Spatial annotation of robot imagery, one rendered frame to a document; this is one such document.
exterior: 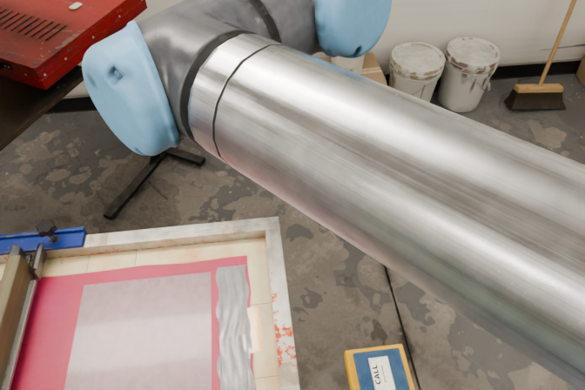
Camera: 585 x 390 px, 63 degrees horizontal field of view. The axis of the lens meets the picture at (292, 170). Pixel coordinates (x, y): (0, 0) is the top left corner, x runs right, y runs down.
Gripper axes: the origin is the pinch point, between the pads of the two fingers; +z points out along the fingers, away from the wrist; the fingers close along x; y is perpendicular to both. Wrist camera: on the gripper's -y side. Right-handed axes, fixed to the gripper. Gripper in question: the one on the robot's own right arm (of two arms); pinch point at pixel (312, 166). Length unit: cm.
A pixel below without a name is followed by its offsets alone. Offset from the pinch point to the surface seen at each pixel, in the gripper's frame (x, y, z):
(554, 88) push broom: 134, -171, 183
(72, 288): -66, -16, 36
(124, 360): -53, 2, 40
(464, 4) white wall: 90, -200, 124
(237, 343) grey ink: -30, 2, 46
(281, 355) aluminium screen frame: -20, 7, 46
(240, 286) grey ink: -28, -12, 47
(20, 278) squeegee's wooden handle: -72, -16, 25
